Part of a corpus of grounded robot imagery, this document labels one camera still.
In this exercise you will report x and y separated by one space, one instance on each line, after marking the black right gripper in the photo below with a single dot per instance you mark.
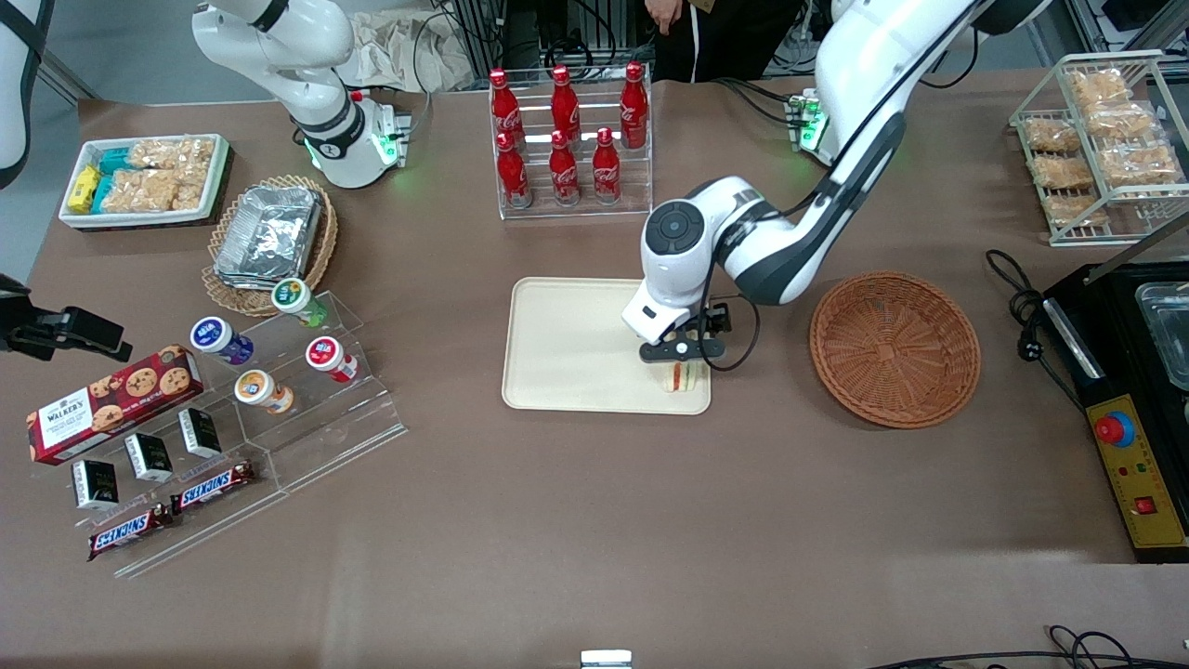
48 331

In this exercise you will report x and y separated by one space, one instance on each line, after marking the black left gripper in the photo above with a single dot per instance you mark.
722 320

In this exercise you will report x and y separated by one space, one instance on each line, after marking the triangle sandwich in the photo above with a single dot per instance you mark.
673 376

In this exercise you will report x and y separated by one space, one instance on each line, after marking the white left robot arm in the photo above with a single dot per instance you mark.
864 93

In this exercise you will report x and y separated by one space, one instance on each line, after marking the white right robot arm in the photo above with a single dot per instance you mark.
316 93

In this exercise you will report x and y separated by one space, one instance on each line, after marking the cream plastic serving tray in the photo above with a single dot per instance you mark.
567 346

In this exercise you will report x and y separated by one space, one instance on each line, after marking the round brown wicker basket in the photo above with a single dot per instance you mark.
892 348

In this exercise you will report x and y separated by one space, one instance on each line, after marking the light wicker basket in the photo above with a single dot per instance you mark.
325 242

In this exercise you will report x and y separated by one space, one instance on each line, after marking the bystander bare hand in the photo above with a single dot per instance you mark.
667 14

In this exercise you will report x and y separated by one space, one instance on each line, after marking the red Walkers cookie box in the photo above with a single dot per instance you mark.
111 404

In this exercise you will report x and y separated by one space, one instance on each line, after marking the blue lid drink cup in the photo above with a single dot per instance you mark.
215 336

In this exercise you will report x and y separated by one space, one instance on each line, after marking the small black chocolate box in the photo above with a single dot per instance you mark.
149 457
200 433
95 483

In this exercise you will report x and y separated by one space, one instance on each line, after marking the teal snack packet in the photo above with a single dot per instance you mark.
116 160
102 193

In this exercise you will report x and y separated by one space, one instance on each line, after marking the yellow snack packet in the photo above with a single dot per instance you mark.
84 189

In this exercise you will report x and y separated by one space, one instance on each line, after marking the clear bag of rice crackers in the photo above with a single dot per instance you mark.
172 151
139 191

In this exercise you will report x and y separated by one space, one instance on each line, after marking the clear acrylic bottle rack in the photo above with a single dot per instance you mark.
581 212

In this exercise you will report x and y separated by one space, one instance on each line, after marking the orange lid drink cup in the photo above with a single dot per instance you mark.
258 388

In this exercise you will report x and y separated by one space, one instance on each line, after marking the red cola bottle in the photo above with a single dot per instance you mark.
633 107
504 107
564 175
606 172
513 177
565 102

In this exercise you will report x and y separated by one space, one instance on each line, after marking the Snickers chocolate bar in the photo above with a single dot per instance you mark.
130 531
214 488

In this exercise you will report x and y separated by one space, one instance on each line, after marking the white rectangular snack bin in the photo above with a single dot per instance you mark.
218 177

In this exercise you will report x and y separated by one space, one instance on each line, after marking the stack of foil trays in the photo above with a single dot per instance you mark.
269 237

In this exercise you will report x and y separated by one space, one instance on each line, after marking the green lid drink cup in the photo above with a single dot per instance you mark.
295 297

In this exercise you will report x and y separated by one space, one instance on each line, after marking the clear acrylic stepped candy stand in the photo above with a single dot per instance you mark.
223 530

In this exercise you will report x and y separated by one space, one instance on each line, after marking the red lid drink cup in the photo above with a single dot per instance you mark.
327 357

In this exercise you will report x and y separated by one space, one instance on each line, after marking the clear acrylic stepped cup stand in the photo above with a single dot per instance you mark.
362 418

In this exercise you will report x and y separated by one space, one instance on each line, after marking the crumpled beige cloth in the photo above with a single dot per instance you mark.
399 51

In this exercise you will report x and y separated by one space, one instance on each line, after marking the clear bag of fried snacks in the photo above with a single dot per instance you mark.
1098 86
1052 136
1064 172
1141 163
1124 120
1077 210

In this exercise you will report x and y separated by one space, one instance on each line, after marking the black countertop appliance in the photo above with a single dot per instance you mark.
1119 372

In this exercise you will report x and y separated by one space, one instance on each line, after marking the yellow emergency stop control box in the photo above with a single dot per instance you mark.
1138 474

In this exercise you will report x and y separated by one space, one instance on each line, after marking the clear glass pan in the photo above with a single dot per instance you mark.
1170 325

